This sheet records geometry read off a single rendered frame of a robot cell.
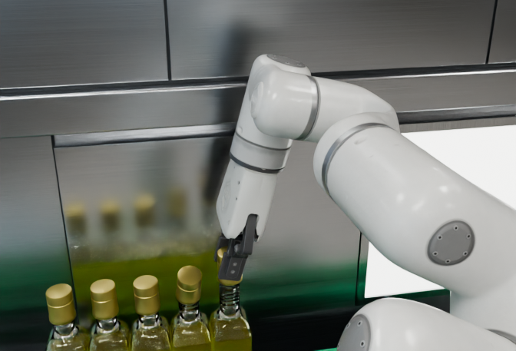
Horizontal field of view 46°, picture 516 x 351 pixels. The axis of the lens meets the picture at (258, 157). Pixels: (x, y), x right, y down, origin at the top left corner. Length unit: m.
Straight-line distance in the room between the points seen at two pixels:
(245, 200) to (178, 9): 0.29
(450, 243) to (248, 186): 0.35
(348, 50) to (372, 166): 0.47
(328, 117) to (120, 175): 0.37
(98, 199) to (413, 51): 0.53
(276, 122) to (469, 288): 0.27
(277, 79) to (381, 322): 0.34
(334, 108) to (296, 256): 0.40
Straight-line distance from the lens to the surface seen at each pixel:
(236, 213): 0.76
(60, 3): 0.87
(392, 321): 0.38
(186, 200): 0.93
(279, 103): 0.64
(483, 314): 0.51
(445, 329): 0.41
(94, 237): 0.96
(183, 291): 0.85
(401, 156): 0.48
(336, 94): 0.68
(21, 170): 0.95
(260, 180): 0.75
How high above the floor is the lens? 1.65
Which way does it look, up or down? 24 degrees down
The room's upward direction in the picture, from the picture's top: straight up
